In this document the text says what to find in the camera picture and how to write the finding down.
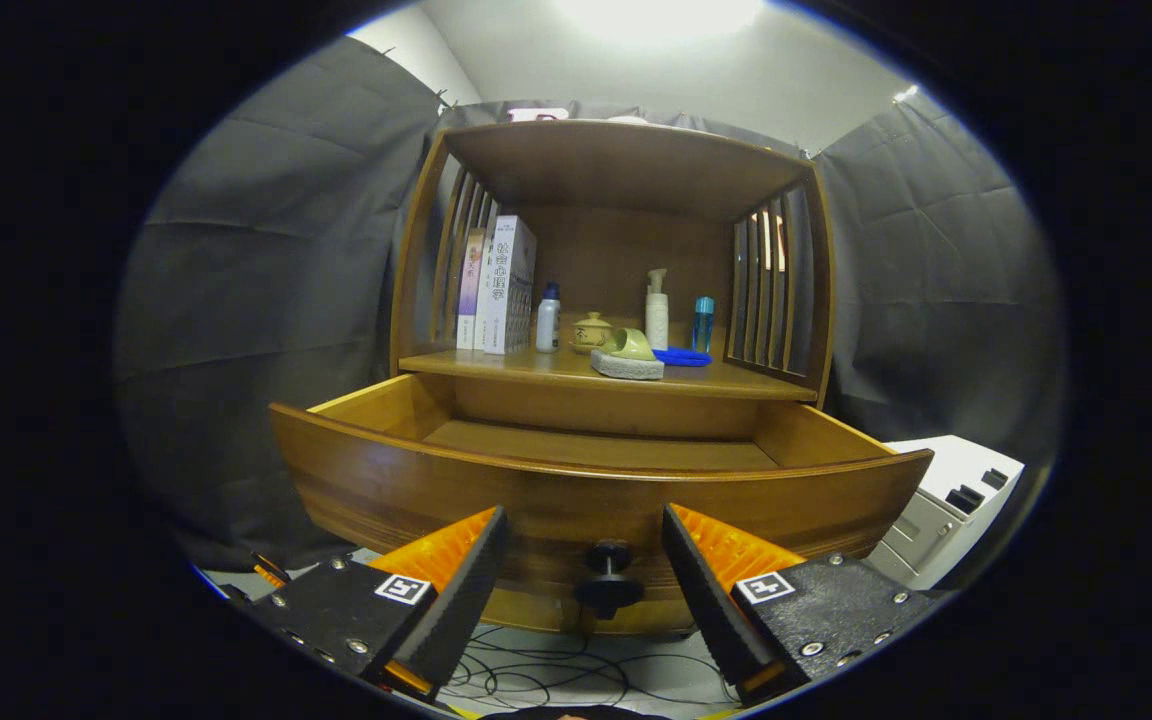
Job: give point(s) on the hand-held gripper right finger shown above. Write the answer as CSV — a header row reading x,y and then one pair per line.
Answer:
x,y
706,600

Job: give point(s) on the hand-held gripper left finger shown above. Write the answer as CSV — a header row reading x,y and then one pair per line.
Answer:
x,y
466,590

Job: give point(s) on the black round drawer knob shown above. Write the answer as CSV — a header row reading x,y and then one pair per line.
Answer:
x,y
608,580

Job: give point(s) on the wooden drawer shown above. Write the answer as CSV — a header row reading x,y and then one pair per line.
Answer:
x,y
536,500

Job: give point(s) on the wooden countertop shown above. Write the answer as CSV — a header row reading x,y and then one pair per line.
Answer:
x,y
556,368

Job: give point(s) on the wooden cabinet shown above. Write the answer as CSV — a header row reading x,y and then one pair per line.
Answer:
x,y
626,250

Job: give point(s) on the blue folded cloth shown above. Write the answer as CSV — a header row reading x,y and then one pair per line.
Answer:
x,y
686,357

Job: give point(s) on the white grey appliance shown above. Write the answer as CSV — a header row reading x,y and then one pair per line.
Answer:
x,y
936,455

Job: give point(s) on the white bottle blue cap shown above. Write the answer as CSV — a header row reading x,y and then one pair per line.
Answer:
x,y
547,325

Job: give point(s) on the white pump bottle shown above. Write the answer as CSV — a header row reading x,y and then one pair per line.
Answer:
x,y
657,320

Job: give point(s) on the yellow lidded tea cup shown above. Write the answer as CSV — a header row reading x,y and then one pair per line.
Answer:
x,y
591,332

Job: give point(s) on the purple book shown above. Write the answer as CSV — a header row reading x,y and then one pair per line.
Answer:
x,y
470,300

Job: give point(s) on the white patterned book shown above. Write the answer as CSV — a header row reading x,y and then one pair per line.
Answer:
x,y
508,290

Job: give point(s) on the black backdrop cloth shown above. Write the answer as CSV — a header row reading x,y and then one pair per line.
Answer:
x,y
266,300

